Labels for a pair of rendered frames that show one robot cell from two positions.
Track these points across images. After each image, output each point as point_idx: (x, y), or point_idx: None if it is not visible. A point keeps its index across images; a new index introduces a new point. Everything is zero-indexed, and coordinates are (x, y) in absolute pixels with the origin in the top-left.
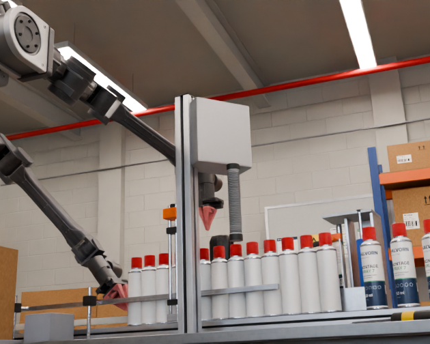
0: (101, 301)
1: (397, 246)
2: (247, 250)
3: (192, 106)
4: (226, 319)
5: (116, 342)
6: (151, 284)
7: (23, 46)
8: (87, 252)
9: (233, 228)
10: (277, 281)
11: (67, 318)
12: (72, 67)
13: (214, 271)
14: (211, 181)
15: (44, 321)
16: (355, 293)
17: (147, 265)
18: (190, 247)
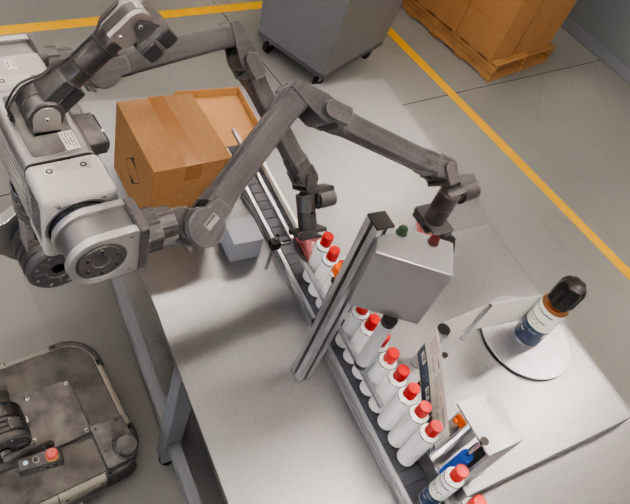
0: (289, 242)
1: None
2: (384, 355)
3: (372, 250)
4: (342, 375)
5: (193, 413)
6: (323, 274)
7: (95, 275)
8: (298, 184)
9: (359, 359)
10: (387, 399)
11: (254, 243)
12: (185, 237)
13: (357, 334)
14: (446, 211)
15: (230, 243)
16: (431, 468)
17: (327, 258)
18: (318, 340)
